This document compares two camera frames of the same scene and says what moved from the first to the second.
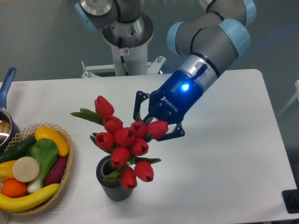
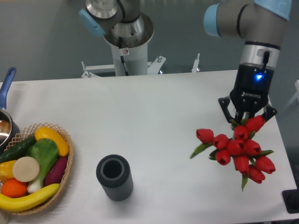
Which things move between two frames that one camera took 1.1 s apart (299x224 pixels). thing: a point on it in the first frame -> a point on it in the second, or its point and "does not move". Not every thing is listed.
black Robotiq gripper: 172,101 -> 251,92
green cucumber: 18,150 does not move
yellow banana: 8,204 does not move
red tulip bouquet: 126,144 -> 250,160
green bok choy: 45,151 does not move
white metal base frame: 90,71 does not move
